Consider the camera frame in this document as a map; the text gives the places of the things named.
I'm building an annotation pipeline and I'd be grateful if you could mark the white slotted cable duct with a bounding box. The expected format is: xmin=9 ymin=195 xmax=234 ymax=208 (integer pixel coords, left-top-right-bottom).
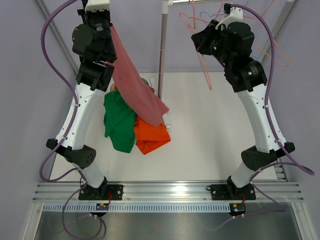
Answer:
xmin=42 ymin=202 xmax=231 ymax=213

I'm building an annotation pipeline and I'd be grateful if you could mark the metal clothes rack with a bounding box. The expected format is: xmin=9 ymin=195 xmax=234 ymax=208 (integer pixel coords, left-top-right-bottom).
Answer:
xmin=157 ymin=0 xmax=301 ymax=76

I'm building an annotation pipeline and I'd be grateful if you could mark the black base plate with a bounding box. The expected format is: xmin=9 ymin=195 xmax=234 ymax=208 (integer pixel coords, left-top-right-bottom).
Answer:
xmin=206 ymin=184 xmax=257 ymax=201
xmin=78 ymin=184 xmax=124 ymax=201

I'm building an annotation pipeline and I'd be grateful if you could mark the pink t shirt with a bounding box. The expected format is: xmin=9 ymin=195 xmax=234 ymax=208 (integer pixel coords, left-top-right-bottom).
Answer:
xmin=110 ymin=26 xmax=169 ymax=127

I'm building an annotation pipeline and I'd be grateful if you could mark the pink hanger of green shirt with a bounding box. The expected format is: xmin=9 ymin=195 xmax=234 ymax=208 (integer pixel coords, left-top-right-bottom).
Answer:
xmin=214 ymin=0 xmax=224 ymax=20

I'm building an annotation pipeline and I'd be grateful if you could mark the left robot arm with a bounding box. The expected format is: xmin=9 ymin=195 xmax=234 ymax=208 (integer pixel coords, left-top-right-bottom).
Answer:
xmin=46 ymin=0 xmax=117 ymax=200

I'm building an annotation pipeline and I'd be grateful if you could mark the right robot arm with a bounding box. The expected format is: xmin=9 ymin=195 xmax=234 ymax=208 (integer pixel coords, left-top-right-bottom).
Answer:
xmin=191 ymin=19 xmax=295 ymax=200

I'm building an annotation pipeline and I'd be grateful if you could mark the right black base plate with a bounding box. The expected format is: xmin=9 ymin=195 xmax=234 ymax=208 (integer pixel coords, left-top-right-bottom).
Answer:
xmin=206 ymin=184 xmax=257 ymax=201

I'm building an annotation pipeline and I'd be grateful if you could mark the pink hanger of beige shirt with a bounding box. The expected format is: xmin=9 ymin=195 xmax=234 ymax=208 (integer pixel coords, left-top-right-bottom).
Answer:
xmin=243 ymin=0 xmax=290 ymax=68

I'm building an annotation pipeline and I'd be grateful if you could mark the aluminium mounting rail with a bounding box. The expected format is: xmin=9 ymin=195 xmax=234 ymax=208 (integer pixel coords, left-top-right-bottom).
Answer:
xmin=32 ymin=181 xmax=304 ymax=203

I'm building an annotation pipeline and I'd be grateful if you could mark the light blue hanger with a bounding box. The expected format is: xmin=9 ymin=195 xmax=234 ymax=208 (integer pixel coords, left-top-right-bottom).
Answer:
xmin=199 ymin=0 xmax=248 ymax=21

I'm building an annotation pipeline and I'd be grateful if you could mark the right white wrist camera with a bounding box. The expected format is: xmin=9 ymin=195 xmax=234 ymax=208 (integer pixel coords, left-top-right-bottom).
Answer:
xmin=215 ymin=3 xmax=244 ymax=30

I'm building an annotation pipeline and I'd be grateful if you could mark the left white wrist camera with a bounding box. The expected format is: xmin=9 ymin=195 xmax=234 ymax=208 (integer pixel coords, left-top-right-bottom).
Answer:
xmin=81 ymin=0 xmax=110 ymax=12

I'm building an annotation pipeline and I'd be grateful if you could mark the green t shirt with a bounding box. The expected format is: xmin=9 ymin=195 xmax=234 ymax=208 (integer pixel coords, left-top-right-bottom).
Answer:
xmin=103 ymin=82 xmax=137 ymax=154

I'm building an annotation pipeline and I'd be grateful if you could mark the white perforated plastic basket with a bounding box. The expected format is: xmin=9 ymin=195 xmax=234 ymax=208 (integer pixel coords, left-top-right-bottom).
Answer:
xmin=108 ymin=77 xmax=171 ymax=129

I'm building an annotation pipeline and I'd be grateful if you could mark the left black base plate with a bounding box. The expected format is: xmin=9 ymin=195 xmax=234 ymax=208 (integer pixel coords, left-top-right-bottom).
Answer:
xmin=78 ymin=184 xmax=124 ymax=201

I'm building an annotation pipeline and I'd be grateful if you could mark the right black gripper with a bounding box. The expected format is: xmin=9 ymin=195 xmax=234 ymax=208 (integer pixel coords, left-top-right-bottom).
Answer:
xmin=192 ymin=20 xmax=233 ymax=70

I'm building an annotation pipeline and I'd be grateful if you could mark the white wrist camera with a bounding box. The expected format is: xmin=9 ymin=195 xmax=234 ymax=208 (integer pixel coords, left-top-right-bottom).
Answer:
xmin=215 ymin=3 xmax=244 ymax=30
xmin=81 ymin=0 xmax=110 ymax=12

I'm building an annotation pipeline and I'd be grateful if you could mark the orange t shirt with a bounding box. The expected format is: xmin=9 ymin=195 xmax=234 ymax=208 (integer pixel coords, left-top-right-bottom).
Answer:
xmin=112 ymin=83 xmax=172 ymax=156

